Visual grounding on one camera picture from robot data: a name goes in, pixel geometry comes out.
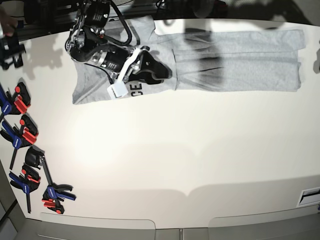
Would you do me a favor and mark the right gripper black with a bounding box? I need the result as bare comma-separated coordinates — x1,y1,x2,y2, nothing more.
124,51,172,85

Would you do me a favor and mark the grey T-shirt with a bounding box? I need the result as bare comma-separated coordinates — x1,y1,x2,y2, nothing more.
71,15,306,105

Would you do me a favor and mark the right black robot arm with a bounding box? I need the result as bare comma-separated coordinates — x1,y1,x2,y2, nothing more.
65,0,170,85

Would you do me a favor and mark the top blue red bar clamp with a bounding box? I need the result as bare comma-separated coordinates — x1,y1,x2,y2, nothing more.
0,82,31,121

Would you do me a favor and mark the long blue red bar clamp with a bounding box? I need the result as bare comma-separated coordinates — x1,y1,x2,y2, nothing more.
25,147,77,215

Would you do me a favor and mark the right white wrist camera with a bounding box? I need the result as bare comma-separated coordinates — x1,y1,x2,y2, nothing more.
101,45,152,100

